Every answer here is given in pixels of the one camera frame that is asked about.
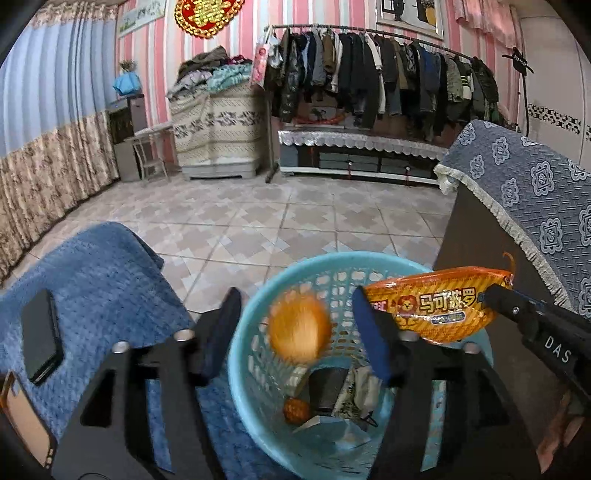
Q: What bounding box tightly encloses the grey box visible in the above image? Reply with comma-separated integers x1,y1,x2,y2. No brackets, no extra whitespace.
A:
113,138,144,182

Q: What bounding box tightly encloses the blue bag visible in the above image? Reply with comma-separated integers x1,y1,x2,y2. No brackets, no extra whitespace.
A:
112,71,141,97

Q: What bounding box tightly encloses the large orange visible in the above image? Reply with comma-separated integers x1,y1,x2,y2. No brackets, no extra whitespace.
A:
268,288,333,363

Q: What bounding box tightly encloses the pink gift bag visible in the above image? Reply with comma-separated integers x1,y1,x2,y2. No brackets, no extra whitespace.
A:
249,28,273,88

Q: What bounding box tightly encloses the metal frame chair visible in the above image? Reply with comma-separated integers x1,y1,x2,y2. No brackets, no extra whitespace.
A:
133,124,174,181

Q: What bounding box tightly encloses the patterned cloth garment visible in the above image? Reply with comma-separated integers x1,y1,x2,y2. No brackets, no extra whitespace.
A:
332,367,393,418

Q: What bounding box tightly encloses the blue patterned fringed cloth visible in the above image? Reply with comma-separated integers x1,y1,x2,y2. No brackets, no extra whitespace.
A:
434,119,591,319

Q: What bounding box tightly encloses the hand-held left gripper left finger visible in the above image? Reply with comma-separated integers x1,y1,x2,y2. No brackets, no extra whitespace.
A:
51,287,243,480

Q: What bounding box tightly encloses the small mandarin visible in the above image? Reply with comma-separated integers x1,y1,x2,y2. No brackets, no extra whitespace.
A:
283,398,311,425

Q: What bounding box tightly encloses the clear plastic wrapper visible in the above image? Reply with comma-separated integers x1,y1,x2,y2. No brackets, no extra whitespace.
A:
293,414,372,449

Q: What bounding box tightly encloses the blue and floral curtain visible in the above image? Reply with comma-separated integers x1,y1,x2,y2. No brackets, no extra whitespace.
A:
0,4,122,278

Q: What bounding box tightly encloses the white wardrobe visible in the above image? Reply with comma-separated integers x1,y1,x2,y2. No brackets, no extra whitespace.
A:
517,14,591,171

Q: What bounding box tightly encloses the black phone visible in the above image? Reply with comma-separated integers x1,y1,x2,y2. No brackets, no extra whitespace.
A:
21,290,65,386

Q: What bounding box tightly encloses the pink window valance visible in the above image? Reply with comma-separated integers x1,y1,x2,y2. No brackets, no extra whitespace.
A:
452,0,522,49

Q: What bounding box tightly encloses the cream patterned cover cloth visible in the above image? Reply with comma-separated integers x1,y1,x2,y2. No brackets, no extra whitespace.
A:
168,85,269,171

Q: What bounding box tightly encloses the pile of folded clothes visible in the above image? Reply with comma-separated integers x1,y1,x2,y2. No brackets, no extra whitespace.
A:
166,52,254,100

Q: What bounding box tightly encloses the low tv cabinet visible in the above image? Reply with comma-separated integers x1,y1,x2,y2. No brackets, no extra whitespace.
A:
278,143,444,185

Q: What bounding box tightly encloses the long framed wall picture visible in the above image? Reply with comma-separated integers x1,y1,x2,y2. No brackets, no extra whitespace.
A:
116,0,168,38

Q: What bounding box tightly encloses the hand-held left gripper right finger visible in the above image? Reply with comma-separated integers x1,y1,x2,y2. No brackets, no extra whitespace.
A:
352,285,541,480

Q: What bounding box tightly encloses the large framed wall picture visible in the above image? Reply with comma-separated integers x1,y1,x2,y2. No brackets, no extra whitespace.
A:
375,0,445,41

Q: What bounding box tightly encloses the metal clothes rack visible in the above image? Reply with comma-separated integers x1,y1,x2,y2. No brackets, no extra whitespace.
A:
263,24,509,183

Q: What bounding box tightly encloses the white chest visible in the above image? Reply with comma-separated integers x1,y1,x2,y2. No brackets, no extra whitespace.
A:
181,154,264,181

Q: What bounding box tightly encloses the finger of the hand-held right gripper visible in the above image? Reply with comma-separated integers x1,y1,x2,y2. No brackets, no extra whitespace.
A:
480,284,548,330

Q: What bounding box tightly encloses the blue knitted blanket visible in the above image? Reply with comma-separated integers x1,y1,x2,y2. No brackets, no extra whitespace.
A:
0,222,296,480

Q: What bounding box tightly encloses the black packet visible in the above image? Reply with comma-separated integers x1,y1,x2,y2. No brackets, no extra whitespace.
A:
307,367,349,416

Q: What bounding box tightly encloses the orange snack packet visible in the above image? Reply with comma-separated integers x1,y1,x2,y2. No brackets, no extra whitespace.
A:
362,251,518,344

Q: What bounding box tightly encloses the silver lace cloth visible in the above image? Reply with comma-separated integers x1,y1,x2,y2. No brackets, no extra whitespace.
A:
277,129,451,162

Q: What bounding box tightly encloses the dark brown cabinet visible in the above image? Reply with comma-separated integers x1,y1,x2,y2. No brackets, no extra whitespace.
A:
431,182,578,315

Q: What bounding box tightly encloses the red gold heart wall decoration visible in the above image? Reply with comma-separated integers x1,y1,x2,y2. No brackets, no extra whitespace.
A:
174,0,245,40

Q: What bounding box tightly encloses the row of hanging clothes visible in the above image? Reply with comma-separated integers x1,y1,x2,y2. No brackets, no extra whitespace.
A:
270,27,504,139

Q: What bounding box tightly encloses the printed cardboard box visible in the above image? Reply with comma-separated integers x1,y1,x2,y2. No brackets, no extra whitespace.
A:
307,105,347,125

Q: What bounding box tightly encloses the black coat stand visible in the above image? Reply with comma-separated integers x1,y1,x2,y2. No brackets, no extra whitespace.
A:
502,46,536,134

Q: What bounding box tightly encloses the orange cased phone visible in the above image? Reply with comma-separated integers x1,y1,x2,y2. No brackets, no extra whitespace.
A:
0,371,57,468

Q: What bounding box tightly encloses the light blue plastic basket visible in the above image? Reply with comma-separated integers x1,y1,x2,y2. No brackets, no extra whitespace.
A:
227,251,495,469

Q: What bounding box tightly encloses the small dark cabinet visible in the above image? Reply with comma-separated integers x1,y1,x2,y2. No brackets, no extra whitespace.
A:
106,95,148,144

